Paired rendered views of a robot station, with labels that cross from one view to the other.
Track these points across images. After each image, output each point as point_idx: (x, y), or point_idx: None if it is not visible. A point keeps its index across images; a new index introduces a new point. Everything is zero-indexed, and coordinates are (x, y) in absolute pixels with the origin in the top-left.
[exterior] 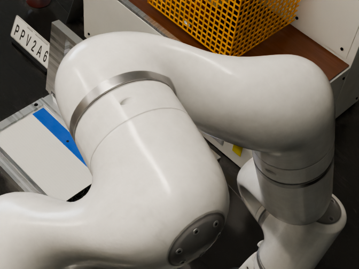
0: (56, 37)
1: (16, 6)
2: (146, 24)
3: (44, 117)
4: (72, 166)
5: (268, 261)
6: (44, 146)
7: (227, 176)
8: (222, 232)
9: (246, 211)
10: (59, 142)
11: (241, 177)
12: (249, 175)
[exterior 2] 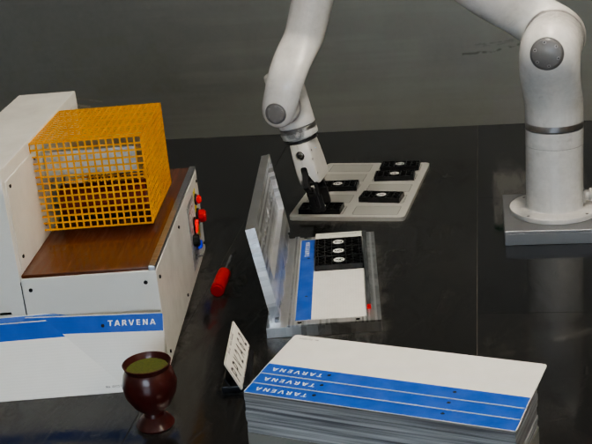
0: (259, 237)
1: (188, 427)
2: (173, 227)
3: (303, 314)
4: (322, 283)
5: (312, 113)
6: (329, 299)
7: (218, 260)
8: None
9: (236, 245)
10: (314, 297)
11: (307, 65)
12: (307, 55)
